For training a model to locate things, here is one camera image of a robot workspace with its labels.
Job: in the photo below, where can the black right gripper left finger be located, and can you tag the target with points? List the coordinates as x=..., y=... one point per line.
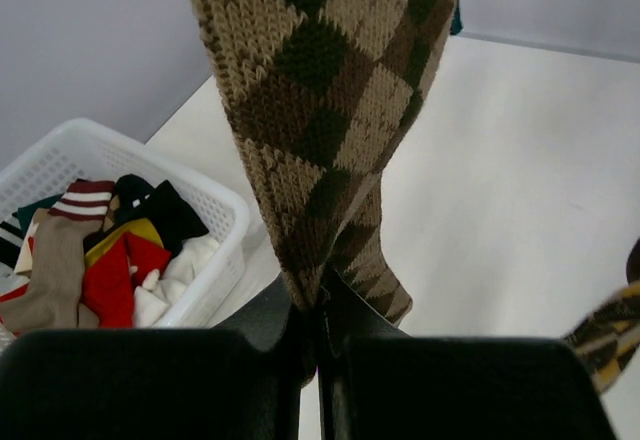
x=241, y=379

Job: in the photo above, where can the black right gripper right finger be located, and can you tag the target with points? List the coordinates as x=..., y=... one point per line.
x=377, y=382

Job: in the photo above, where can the beige brown argyle sock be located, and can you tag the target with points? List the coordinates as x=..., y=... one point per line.
x=318, y=95

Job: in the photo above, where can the teal reindeer sock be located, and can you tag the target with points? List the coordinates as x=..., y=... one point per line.
x=456, y=26

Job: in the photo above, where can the white sock in basket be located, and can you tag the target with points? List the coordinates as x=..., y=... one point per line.
x=159, y=291

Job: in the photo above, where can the red sock in basket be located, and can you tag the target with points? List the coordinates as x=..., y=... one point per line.
x=110, y=281

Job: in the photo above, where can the black sock in basket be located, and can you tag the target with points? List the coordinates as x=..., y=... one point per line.
x=173, y=218

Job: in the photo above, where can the tan sock with maroon stripes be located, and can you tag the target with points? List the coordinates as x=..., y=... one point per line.
x=54, y=290

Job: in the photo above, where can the dark yellow argyle sock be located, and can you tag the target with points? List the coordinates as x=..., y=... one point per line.
x=606, y=340

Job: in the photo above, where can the black white striped sock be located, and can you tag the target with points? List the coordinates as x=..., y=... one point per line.
x=11, y=241

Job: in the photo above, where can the white plastic laundry basket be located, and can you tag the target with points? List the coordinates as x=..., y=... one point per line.
x=117, y=231

